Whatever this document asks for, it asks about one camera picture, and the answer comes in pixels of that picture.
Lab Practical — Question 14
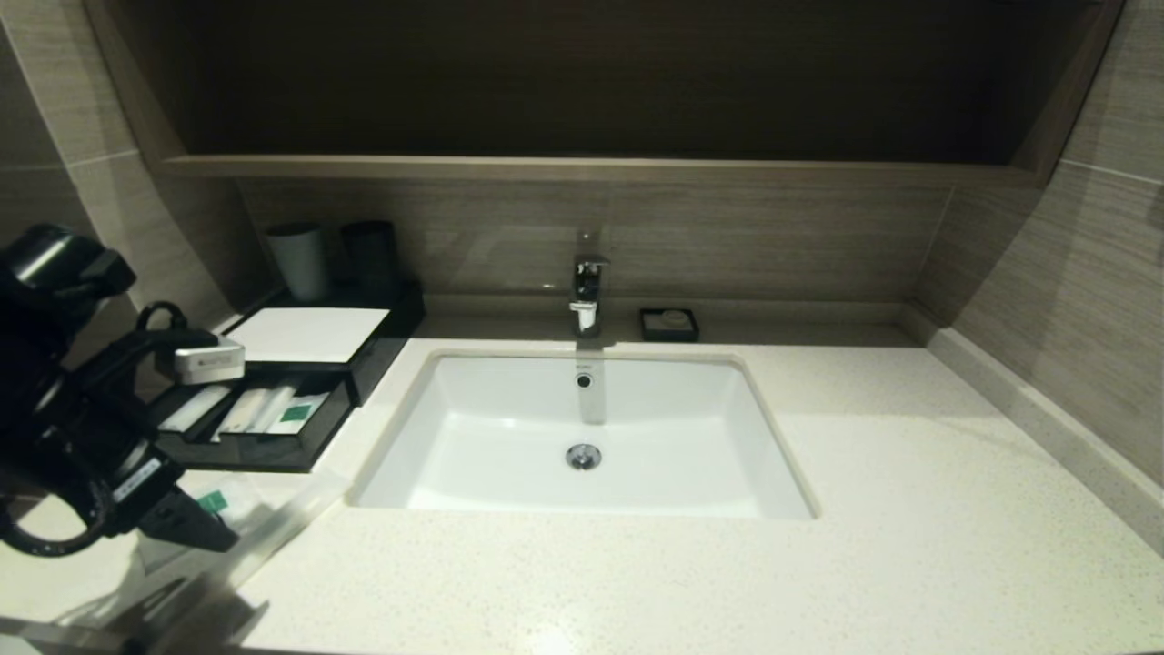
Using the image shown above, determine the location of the long clear toothbrush packet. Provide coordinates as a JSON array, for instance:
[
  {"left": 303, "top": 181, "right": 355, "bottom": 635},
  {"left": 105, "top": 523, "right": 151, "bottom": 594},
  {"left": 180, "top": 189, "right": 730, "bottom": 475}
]
[{"left": 55, "top": 468, "right": 352, "bottom": 655}]

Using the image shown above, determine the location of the beige comb packet green label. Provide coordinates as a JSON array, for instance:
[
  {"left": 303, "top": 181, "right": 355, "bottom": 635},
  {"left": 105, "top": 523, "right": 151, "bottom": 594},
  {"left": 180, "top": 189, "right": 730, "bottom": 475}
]
[{"left": 213, "top": 386, "right": 274, "bottom": 444}]

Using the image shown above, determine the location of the black pull-out drawer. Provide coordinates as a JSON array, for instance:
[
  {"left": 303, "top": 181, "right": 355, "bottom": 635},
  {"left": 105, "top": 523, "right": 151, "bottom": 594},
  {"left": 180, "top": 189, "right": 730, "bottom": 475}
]
[{"left": 145, "top": 368, "right": 358, "bottom": 475}]

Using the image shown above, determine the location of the wide white wrapped packet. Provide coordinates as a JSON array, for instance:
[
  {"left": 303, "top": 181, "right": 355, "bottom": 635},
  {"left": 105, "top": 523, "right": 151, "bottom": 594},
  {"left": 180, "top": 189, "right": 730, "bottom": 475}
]
[{"left": 162, "top": 383, "right": 234, "bottom": 434}]

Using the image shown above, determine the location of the flat white green-label packet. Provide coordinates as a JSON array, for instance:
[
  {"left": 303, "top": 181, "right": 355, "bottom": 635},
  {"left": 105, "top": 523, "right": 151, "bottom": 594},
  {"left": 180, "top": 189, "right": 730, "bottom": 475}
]
[{"left": 271, "top": 392, "right": 331, "bottom": 437}]

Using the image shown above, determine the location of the white paper card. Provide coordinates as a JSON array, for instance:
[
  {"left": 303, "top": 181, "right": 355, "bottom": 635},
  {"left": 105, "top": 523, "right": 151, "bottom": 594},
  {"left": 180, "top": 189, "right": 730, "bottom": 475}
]
[{"left": 223, "top": 307, "right": 391, "bottom": 364}]

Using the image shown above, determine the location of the pale grey cup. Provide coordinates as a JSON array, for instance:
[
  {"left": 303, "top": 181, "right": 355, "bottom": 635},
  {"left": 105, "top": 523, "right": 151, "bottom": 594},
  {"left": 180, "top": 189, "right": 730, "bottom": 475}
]
[{"left": 264, "top": 223, "right": 330, "bottom": 302}]

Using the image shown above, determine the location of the black cup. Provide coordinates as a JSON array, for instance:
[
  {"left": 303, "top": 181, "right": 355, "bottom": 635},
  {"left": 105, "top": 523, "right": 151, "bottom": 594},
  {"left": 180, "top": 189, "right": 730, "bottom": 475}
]
[{"left": 340, "top": 219, "right": 399, "bottom": 300}]

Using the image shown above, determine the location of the chrome faucet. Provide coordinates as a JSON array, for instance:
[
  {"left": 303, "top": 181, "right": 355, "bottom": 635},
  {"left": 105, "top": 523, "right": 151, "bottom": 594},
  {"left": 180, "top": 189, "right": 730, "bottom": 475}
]
[{"left": 569, "top": 230, "right": 612, "bottom": 339}]

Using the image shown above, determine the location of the white ceramic sink basin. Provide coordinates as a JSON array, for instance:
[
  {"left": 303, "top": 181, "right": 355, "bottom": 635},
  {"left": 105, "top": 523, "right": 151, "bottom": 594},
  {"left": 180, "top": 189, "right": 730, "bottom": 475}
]
[{"left": 350, "top": 349, "right": 821, "bottom": 521}]

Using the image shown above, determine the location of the black soap dish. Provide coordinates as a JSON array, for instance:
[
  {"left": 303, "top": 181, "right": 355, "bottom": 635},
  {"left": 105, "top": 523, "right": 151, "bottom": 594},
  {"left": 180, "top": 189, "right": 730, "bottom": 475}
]
[{"left": 639, "top": 308, "right": 701, "bottom": 343}]

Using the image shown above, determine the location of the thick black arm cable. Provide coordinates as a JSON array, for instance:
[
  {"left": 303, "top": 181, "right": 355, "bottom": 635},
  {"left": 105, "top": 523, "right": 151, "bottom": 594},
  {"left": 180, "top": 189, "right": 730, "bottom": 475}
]
[{"left": 0, "top": 455, "right": 108, "bottom": 559}]

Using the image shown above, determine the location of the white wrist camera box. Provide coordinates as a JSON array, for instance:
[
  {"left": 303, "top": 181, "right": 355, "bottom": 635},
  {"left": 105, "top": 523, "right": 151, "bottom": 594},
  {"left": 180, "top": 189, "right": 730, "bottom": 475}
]
[{"left": 171, "top": 334, "right": 247, "bottom": 384}]

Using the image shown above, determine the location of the thin black camera cable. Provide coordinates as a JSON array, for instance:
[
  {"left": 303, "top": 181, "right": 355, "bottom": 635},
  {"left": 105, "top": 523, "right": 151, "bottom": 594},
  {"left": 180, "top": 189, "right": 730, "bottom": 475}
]
[{"left": 135, "top": 301, "right": 190, "bottom": 336}]

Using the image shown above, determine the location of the wooden wall shelf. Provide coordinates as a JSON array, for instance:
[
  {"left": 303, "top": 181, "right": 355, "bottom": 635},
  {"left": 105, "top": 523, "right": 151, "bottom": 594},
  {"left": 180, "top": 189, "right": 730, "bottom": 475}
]
[{"left": 159, "top": 153, "right": 1043, "bottom": 188}]

